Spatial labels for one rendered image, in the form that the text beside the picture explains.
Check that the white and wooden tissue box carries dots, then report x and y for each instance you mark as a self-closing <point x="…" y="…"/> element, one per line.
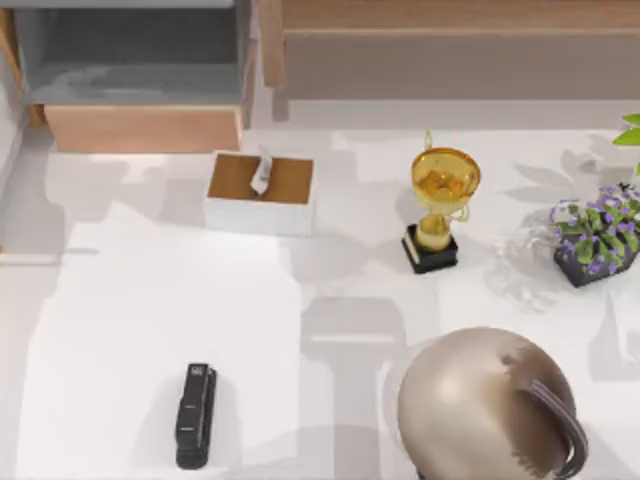
<point x="260" y="210"/>

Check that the white tissue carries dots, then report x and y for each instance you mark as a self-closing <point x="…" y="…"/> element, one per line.
<point x="261" y="175"/>

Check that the gold trophy on black base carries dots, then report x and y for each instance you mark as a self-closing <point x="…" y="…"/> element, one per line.
<point x="442" y="185"/>

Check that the pale wooden drawer front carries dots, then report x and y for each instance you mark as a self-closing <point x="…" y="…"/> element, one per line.
<point x="142" y="127"/>

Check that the black stapler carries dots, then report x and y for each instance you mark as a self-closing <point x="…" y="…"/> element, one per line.
<point x="195" y="417"/>

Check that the wooden open shelf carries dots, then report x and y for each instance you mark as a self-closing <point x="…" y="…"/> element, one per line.
<point x="450" y="50"/>

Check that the pulled-out drawer with grey inside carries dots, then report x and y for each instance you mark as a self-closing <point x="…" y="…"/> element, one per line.
<point x="135" y="55"/>

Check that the purple flowers in black pot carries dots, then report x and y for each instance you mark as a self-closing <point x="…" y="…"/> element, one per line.
<point x="597" y="240"/>

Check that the green plant leaves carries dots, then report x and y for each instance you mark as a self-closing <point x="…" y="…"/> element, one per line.
<point x="631" y="132"/>

